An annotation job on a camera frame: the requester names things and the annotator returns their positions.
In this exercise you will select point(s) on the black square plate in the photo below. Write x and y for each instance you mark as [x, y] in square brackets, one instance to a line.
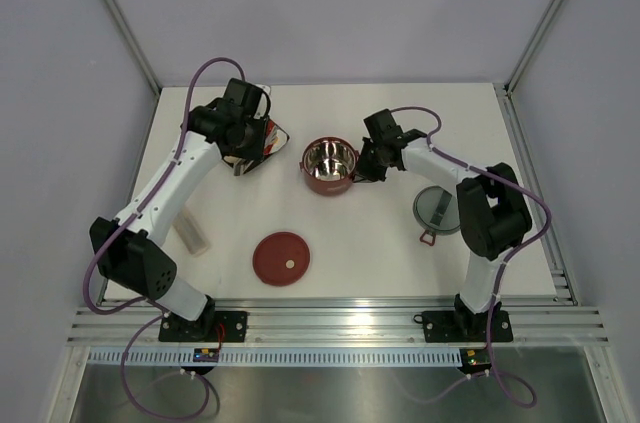
[276, 138]

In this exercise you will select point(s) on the right frame post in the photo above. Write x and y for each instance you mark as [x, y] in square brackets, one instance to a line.
[533, 45]

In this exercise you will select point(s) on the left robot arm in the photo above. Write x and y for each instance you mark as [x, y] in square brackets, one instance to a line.
[128, 248]

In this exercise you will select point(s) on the left frame post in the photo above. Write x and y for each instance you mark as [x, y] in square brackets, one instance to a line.
[119, 20]

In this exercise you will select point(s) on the aluminium rail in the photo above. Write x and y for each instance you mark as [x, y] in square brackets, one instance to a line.
[559, 269]
[350, 323]

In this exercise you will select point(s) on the slotted white cable duct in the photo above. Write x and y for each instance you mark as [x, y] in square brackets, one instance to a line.
[279, 357]

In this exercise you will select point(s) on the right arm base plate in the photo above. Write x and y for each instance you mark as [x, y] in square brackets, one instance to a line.
[449, 326]

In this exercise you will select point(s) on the grey transparent inner lid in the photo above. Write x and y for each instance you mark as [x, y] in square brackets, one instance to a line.
[436, 211]

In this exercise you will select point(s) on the red round lid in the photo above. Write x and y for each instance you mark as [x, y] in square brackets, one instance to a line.
[281, 259]

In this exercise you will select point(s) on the frame post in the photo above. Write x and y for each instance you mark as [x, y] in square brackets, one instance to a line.
[533, 45]
[119, 20]

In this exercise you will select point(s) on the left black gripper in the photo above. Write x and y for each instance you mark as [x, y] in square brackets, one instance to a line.
[260, 124]

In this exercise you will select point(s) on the red steel lunch box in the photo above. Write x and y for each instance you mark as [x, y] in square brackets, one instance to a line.
[328, 166]

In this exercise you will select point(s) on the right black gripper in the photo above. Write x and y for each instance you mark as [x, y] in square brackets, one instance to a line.
[364, 171]

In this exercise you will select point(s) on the clear plastic cutlery case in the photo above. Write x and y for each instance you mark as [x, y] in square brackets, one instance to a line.
[190, 233]

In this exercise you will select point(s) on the aluminium front rail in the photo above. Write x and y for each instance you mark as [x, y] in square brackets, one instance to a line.
[350, 323]

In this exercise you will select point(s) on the right side aluminium rail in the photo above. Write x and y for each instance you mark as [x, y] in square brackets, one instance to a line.
[559, 269]

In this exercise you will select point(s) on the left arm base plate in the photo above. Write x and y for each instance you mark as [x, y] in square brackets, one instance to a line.
[230, 326]

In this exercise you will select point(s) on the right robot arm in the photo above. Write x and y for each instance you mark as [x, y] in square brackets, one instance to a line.
[493, 215]

